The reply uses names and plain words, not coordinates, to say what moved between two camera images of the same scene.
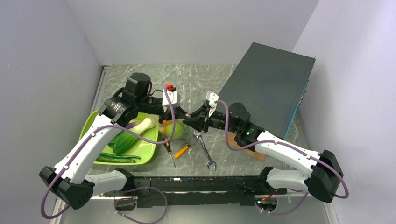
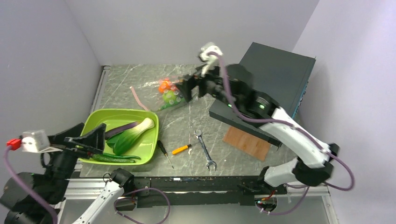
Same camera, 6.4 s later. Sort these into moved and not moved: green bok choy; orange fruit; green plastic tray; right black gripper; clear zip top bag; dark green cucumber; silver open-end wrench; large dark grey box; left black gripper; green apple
Moved: orange fruit; clear zip top bag; right black gripper; left black gripper; green apple
Not moved: green plastic tray; dark green cucumber; green bok choy; large dark grey box; silver open-end wrench
